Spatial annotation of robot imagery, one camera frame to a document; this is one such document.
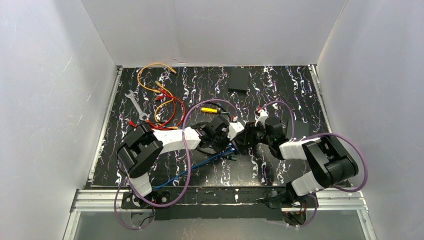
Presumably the blue ethernet cable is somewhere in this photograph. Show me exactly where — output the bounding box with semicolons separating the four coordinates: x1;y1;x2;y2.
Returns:
150;149;238;190
178;147;237;176

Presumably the orange ethernet cable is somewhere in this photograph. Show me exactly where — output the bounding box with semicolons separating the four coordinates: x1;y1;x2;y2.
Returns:
152;80;180;130
137;63;177;93

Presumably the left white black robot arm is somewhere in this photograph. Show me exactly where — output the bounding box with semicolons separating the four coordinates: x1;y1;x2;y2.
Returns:
116;115;244;197

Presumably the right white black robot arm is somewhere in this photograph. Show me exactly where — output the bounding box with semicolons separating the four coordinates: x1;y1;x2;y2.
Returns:
235;117;359;200

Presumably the black box at back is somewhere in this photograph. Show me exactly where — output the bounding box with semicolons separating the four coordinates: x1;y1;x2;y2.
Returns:
228;66;250;93

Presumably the silver open-end wrench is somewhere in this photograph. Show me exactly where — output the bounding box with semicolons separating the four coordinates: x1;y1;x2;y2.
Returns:
124;90;148;121

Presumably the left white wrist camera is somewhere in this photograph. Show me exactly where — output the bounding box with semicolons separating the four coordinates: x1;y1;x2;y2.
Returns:
227;116;245;141

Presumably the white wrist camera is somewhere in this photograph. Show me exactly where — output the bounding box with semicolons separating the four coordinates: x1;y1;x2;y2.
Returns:
227;116;245;141
254;107;269;127

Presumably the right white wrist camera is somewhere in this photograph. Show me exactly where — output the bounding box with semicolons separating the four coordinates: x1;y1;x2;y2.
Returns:
254;107;269;127

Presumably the yellow handle screwdriver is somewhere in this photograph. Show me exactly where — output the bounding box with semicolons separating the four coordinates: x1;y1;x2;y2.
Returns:
200;107;230;115

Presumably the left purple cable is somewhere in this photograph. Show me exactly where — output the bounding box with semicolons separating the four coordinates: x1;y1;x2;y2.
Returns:
113;98;239;231

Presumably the purple cable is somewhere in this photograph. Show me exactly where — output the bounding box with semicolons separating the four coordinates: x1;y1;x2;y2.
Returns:
256;100;369;229
113;98;239;231

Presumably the red ethernet cable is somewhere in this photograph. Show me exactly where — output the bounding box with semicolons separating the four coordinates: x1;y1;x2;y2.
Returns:
127;91;187;131

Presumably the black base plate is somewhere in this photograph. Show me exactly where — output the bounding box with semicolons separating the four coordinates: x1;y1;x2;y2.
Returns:
119;186;317;224

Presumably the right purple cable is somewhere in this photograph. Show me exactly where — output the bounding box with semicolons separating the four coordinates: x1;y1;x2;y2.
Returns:
256;100;369;229

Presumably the aluminium front rail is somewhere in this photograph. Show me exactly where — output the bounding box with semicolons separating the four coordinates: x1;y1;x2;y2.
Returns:
64;188;377;240

